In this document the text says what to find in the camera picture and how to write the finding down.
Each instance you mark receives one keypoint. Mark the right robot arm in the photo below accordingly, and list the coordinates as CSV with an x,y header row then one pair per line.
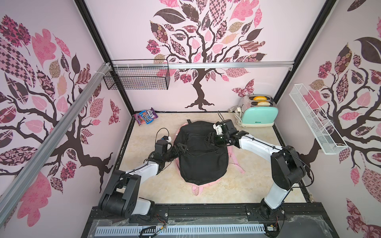
x,y
287,169

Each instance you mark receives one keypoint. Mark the white cable duct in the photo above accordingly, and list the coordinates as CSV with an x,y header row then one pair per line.
x,y
178,230

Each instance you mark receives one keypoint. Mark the blue M&M's packet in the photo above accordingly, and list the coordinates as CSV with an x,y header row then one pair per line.
x,y
146,117

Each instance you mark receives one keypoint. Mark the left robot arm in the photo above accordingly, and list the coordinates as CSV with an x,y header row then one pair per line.
x,y
121,195

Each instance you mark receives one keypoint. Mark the aluminium rail back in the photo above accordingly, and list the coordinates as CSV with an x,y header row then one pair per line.
x,y
200,65

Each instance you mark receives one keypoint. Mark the aluminium rail left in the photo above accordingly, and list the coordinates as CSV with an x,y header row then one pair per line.
x,y
21,183

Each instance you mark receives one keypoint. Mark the white wire basket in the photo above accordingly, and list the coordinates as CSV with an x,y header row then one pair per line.
x,y
321,126

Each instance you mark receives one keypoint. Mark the mint green toaster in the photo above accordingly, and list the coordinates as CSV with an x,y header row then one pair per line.
x,y
258,111

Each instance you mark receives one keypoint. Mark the pink candy packet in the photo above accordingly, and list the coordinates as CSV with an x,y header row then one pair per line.
x,y
138,119

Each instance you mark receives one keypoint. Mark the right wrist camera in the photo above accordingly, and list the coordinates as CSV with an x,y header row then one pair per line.
x,y
225,127

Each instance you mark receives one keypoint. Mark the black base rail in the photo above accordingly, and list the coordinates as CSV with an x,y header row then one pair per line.
x,y
293,220

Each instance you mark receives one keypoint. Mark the black wire basket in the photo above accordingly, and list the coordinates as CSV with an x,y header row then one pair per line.
x,y
138,74

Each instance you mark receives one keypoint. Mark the pink backpack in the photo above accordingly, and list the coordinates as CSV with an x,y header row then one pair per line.
x,y
208,181

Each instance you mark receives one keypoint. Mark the purple candy packet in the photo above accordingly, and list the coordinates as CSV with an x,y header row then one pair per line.
x,y
152,113

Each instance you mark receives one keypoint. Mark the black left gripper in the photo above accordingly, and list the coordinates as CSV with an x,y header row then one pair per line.
x,y
177,153

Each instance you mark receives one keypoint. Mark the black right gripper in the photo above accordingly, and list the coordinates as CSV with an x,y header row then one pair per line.
x,y
214,139

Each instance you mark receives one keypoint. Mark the aluminium rail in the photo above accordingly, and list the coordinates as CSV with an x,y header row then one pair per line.
x,y
200,65
21,183

